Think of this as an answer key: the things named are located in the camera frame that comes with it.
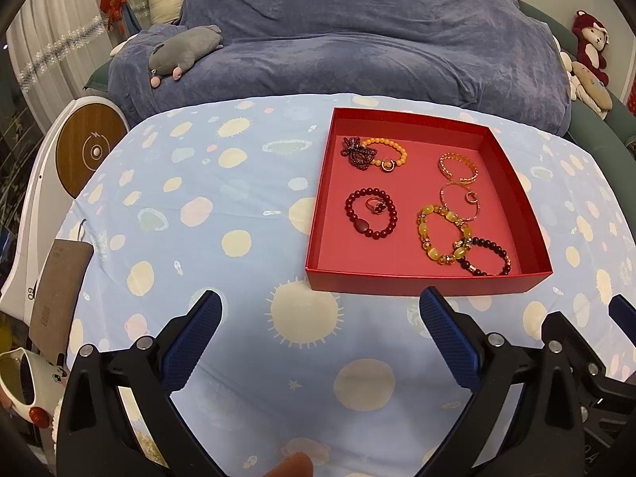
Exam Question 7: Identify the thin gold bangle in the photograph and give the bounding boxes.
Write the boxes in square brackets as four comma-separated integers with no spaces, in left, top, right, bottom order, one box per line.
[440,181,482,222]

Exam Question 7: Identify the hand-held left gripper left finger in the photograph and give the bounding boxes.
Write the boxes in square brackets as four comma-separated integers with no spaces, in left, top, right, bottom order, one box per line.
[52,289,224,477]

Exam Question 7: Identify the green sofa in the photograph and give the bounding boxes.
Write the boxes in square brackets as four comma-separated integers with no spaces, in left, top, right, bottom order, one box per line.
[517,0,636,160]

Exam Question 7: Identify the red cardboard box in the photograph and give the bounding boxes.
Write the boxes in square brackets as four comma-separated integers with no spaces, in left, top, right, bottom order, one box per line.
[304,107,555,299]

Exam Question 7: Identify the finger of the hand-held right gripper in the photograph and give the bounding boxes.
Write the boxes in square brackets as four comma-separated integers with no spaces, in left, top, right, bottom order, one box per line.
[569,329,636,409]
[608,294,636,339]

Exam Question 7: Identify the beige round plush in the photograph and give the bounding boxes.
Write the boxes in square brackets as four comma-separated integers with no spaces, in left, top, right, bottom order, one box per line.
[571,62,614,112]

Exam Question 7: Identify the white appliance with wooden disc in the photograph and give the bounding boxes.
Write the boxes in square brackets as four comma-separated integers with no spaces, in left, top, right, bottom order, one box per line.
[0,97,131,319]

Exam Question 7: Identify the blue blanket covered sofa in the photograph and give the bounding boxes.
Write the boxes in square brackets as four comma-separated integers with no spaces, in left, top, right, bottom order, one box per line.
[107,0,572,137]

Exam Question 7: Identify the person's left hand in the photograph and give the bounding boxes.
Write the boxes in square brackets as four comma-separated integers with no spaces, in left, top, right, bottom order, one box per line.
[263,451,315,477]

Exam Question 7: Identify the dark red bead bracelet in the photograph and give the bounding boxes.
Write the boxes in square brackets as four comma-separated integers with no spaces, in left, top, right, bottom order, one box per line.
[345,186,399,238]

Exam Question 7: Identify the brown paper tag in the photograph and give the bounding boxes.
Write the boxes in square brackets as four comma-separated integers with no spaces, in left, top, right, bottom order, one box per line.
[30,238,95,359]

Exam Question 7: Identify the small white plush toy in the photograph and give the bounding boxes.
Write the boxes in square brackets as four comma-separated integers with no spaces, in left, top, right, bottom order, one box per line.
[559,50,580,103]

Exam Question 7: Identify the orange bead bracelet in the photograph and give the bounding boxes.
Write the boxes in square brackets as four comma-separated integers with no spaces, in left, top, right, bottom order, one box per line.
[360,136,409,169]

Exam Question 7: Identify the black bead bracelet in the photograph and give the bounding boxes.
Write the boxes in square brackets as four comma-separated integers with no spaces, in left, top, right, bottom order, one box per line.
[460,236,512,277]

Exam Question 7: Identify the blue printed bed sheet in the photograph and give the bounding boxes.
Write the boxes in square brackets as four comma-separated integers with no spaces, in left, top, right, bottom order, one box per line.
[50,92,636,477]

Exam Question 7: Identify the yellow bead bracelet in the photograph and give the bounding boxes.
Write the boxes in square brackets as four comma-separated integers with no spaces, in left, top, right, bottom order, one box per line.
[416,203,475,264]

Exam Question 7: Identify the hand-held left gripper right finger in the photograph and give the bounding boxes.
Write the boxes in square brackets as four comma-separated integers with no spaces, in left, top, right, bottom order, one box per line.
[419,285,587,477]

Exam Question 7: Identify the red ribbon bow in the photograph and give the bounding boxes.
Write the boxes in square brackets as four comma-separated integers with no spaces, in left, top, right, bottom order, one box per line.
[99,0,129,28]

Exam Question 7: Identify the red monkey plush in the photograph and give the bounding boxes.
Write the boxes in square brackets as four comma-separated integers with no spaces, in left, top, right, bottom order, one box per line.
[571,9,611,85]

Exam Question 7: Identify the white panda mug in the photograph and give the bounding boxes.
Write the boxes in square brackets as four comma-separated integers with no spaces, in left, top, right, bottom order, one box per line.
[0,349,70,421]

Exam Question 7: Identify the grey plush mouse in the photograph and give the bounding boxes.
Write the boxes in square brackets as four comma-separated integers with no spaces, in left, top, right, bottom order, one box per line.
[148,25,224,87]

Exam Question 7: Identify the white curtain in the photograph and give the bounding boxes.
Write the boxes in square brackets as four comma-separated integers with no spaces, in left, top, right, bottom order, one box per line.
[5,0,132,125]

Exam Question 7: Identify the dark garnet bead cluster bracelet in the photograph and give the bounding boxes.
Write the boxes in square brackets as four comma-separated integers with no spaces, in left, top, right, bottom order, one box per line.
[340,135,377,170]

